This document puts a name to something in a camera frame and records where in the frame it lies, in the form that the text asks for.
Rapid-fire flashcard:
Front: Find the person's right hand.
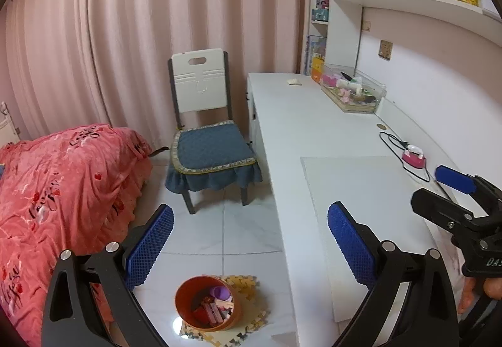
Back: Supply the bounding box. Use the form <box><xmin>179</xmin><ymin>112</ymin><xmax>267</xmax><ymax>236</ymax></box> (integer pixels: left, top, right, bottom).
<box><xmin>457</xmin><ymin>276</ymin><xmax>502</xmax><ymax>314</ymax></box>

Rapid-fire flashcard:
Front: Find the white chair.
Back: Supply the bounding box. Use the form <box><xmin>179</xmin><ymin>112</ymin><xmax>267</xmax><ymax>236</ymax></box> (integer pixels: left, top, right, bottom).
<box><xmin>168</xmin><ymin>48</ymin><xmax>263</xmax><ymax>214</ymax></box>

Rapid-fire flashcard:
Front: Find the blue chair cushion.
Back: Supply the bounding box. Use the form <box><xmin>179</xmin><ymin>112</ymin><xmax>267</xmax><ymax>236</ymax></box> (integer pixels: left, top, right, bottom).
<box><xmin>165</xmin><ymin>120</ymin><xmax>263</xmax><ymax>193</ymax></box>

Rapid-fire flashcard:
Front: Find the pink mini iron with cord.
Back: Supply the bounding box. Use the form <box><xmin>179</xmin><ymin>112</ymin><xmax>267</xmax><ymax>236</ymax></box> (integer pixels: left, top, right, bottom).
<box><xmin>378</xmin><ymin>131</ymin><xmax>431</xmax><ymax>183</ymax></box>

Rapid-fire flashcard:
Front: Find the translucent desk mat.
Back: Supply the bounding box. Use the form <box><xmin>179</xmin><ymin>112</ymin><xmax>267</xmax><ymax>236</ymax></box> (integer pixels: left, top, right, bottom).
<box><xmin>300</xmin><ymin>156</ymin><xmax>456</xmax><ymax>322</ymax></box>

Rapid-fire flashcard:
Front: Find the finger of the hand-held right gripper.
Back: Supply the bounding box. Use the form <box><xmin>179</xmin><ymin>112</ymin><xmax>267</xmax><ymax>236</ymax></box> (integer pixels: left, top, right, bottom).
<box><xmin>411</xmin><ymin>187</ymin><xmax>478</xmax><ymax>232</ymax></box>
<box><xmin>435</xmin><ymin>166</ymin><xmax>502</xmax><ymax>214</ymax></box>

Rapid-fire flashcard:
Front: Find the white bed headboard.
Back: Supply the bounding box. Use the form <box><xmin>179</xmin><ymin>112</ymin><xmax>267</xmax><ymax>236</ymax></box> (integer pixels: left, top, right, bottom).
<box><xmin>0</xmin><ymin>102</ymin><xmax>20</xmax><ymax>146</ymax></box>

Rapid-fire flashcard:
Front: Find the orange round bin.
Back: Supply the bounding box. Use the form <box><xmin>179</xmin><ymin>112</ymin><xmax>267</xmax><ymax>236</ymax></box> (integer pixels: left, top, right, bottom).
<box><xmin>174</xmin><ymin>274</ymin><xmax>243</xmax><ymax>332</ymax></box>

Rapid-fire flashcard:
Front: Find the wooden block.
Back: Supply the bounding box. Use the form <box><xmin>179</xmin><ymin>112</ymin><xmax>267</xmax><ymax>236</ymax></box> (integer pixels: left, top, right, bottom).
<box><xmin>204</xmin><ymin>302</ymin><xmax>233</xmax><ymax>326</ymax></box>

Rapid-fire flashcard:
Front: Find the white wall shelf unit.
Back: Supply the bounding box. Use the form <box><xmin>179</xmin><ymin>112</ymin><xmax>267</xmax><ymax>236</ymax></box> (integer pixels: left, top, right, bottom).
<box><xmin>304</xmin><ymin>0</ymin><xmax>502</xmax><ymax>77</ymax></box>

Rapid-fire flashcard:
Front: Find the small pink device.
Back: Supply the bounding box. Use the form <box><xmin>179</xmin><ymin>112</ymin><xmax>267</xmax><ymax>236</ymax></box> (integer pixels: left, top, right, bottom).
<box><xmin>402</xmin><ymin>146</ymin><xmax>427</xmax><ymax>169</ymax></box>

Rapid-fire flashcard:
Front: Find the clear plastic storage box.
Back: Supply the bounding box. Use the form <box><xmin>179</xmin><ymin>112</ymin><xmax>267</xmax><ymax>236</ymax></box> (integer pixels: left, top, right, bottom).
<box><xmin>321</xmin><ymin>64</ymin><xmax>387</xmax><ymax>113</ymax></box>

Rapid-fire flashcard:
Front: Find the pink printed blanket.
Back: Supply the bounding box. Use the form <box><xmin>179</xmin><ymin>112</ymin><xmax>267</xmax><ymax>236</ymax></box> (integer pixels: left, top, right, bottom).
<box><xmin>0</xmin><ymin>124</ymin><xmax>153</xmax><ymax>347</ymax></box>

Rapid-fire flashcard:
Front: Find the white desk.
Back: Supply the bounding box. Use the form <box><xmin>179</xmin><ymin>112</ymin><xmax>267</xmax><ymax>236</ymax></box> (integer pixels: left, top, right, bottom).
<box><xmin>247</xmin><ymin>73</ymin><xmax>471</xmax><ymax>347</ymax></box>

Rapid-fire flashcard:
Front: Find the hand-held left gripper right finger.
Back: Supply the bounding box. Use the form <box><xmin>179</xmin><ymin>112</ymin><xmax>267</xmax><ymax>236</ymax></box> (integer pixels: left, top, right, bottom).
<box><xmin>327</xmin><ymin>201</ymin><xmax>459</xmax><ymax>347</ymax></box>

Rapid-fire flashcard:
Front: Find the yellow foam floor mat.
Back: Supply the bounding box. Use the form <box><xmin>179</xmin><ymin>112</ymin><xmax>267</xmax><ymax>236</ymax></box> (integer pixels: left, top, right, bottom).
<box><xmin>179</xmin><ymin>274</ymin><xmax>271</xmax><ymax>344</ymax></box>

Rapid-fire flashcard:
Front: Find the pink curtain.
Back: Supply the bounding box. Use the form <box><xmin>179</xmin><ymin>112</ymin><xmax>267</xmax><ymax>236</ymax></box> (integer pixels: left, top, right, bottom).
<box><xmin>0</xmin><ymin>0</ymin><xmax>310</xmax><ymax>144</ymax></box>

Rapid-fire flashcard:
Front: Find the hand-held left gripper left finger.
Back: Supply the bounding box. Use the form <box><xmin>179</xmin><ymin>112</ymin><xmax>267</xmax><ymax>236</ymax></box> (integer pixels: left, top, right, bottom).
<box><xmin>41</xmin><ymin>204</ymin><xmax>175</xmax><ymax>347</ymax></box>

